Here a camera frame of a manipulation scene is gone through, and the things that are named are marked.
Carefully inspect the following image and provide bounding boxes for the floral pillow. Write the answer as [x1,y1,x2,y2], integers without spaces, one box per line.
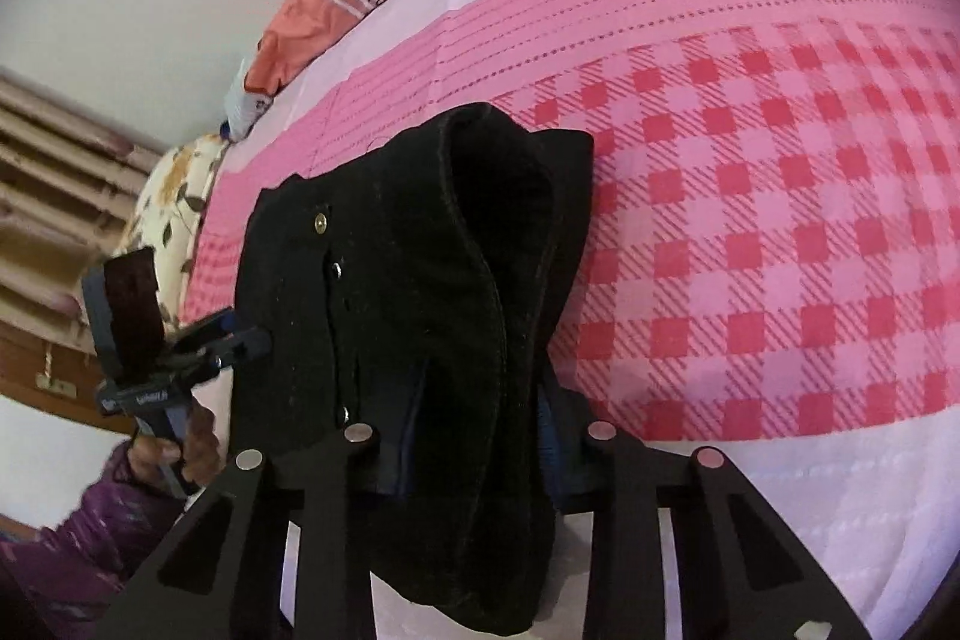
[112,134,230,341]

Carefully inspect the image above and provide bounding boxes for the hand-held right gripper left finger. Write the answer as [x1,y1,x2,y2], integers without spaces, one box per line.
[94,385,417,640]

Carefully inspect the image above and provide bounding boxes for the black pants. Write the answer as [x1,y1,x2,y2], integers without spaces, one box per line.
[234,101,597,637]

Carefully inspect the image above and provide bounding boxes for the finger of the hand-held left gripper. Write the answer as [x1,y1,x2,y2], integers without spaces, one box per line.
[161,308,237,356]
[191,326,272,372]

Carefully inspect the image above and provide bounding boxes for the brown wooden bed frame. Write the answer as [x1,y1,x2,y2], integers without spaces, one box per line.
[0,325,113,416]

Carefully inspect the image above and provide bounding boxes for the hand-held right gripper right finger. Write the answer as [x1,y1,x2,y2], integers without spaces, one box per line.
[536,385,875,640]

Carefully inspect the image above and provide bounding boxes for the person's left hand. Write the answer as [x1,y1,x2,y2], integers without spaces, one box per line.
[127,404,224,495]

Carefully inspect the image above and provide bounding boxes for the pink checked bed sheet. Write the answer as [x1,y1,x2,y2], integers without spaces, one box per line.
[184,0,960,640]

